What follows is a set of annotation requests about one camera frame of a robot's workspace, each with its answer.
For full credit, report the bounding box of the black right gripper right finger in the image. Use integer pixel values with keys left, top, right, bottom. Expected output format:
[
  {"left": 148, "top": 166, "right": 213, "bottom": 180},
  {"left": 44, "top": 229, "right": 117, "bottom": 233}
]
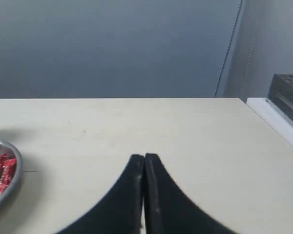
[{"left": 144, "top": 153, "right": 234, "bottom": 234}]

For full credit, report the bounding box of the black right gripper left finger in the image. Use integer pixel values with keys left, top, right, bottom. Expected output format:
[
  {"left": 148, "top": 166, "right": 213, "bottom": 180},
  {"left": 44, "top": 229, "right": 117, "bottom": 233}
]
[{"left": 59, "top": 155, "right": 144, "bottom": 234}]

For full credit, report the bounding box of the metal bowl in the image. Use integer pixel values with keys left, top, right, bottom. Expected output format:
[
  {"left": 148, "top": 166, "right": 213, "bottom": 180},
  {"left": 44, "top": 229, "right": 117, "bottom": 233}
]
[{"left": 0, "top": 140, "right": 23, "bottom": 208}]

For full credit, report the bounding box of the black perforated tray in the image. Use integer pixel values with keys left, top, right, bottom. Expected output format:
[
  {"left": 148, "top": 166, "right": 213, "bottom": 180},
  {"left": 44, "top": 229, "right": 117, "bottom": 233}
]
[{"left": 268, "top": 74, "right": 293, "bottom": 124}]

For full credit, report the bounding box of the grey hanging cable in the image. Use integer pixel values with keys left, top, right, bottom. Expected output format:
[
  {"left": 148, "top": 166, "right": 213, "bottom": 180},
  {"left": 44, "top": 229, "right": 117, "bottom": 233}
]
[{"left": 213, "top": 0, "right": 244, "bottom": 98}]

